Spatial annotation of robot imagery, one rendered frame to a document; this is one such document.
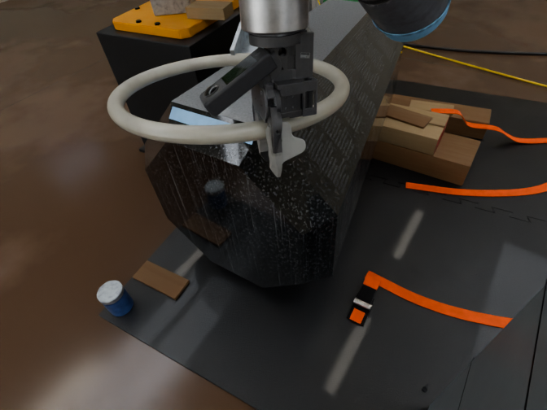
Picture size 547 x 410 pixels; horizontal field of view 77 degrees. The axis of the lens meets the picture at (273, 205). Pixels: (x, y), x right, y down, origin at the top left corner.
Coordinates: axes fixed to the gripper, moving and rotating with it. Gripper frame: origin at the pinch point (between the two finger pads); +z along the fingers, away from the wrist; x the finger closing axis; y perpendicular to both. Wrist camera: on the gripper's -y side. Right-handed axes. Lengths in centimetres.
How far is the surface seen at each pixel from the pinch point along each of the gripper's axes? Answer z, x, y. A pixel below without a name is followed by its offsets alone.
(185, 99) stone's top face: 7, 58, -7
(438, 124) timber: 48, 82, 120
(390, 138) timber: 56, 91, 98
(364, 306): 86, 20, 43
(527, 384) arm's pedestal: 21.2, -38.0, 24.0
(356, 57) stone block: 5, 69, 59
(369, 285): 82, 26, 48
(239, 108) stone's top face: 7.4, 45.2, 6.7
